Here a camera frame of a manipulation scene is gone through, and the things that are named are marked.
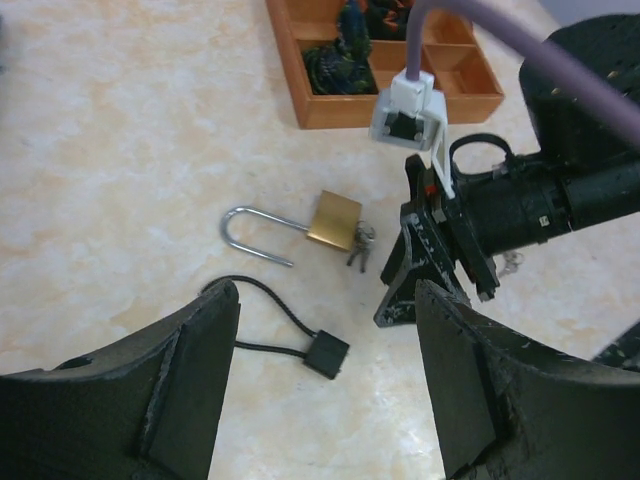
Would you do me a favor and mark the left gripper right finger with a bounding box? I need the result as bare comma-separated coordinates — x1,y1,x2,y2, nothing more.
415,281,639,479

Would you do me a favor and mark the black red coiled strap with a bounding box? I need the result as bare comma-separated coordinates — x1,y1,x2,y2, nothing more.
364,0,416,42

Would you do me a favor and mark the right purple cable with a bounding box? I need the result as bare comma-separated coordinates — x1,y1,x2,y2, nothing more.
404,0,640,151

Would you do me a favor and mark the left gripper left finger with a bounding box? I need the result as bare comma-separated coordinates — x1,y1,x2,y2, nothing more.
1,282,240,479

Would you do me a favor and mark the brass padlock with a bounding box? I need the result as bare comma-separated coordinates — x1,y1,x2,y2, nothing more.
219,190,362,268

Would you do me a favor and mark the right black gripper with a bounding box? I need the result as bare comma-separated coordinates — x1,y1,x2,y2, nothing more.
374,133,570,328

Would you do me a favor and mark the silver key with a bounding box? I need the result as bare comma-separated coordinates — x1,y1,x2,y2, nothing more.
346,220,376,273
498,251,524,278

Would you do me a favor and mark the dark crumpled strap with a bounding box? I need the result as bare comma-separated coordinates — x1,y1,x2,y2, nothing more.
300,0,379,97

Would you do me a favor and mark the black cable lock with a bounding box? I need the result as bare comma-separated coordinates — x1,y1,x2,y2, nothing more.
198,273,351,381

